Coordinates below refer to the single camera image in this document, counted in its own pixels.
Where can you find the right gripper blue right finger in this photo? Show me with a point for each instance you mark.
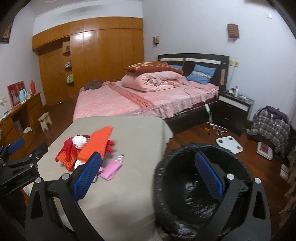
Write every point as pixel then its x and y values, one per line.
pixel 243 211

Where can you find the beige table cloth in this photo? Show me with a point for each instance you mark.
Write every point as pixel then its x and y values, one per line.
pixel 96 180

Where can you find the dark wooden headboard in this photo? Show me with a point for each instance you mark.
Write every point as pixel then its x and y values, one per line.
pixel 189 60

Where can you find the folded pink quilt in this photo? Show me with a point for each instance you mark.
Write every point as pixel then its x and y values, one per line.
pixel 152 82

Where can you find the red knit glove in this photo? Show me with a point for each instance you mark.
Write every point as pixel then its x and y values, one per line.
pixel 69 147

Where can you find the red thermos bottle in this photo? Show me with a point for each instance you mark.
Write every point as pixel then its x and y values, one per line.
pixel 33 88

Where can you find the orange foam net sleeve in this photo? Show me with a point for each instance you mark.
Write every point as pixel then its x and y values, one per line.
pixel 98 142

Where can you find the grey slippers on bed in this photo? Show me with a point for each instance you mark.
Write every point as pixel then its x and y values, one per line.
pixel 95 84

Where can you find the pink small pouch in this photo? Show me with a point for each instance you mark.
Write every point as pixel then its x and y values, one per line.
pixel 112 168

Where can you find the white red floor box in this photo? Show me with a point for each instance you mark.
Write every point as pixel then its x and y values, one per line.
pixel 265 151

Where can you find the white bathroom scale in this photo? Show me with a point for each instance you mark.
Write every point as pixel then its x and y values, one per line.
pixel 230 144

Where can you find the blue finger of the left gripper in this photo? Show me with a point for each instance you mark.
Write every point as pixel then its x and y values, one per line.
pixel 12 148

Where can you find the wooden sideboard desk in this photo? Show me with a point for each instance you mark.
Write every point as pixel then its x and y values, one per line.
pixel 22 116

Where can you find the wooden wardrobe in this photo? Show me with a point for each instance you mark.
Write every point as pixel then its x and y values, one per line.
pixel 75 53

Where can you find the brown wall lamp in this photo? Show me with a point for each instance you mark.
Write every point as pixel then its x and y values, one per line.
pixel 233 31

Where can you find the wall power outlet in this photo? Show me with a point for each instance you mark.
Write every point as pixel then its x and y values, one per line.
pixel 234 63

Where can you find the black lined trash bin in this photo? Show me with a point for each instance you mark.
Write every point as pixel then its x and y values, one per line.
pixel 182 202

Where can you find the light blue electric kettle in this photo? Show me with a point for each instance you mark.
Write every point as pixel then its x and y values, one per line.
pixel 22 95

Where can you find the white blanket controller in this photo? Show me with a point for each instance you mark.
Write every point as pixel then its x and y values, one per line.
pixel 207 108

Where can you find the small wall switch lamp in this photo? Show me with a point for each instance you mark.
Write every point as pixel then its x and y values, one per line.
pixel 156 40

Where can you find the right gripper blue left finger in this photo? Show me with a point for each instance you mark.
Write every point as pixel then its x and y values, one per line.
pixel 53 212

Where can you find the small white wooden stool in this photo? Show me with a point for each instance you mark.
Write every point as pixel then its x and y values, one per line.
pixel 44 120

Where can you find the white cloth in desk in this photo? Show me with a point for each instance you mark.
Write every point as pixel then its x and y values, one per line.
pixel 27 130

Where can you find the black white nightstand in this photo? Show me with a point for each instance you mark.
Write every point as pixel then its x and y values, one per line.
pixel 232 112

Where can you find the red picture box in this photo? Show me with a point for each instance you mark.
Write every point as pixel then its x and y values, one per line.
pixel 14 93

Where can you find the blue pillow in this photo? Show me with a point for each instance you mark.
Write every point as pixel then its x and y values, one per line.
pixel 177 66
pixel 201 74

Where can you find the bed with pink sheet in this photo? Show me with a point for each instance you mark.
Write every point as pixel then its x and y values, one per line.
pixel 182 107

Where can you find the red brown patterned pillow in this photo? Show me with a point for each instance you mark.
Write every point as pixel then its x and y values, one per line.
pixel 151 67

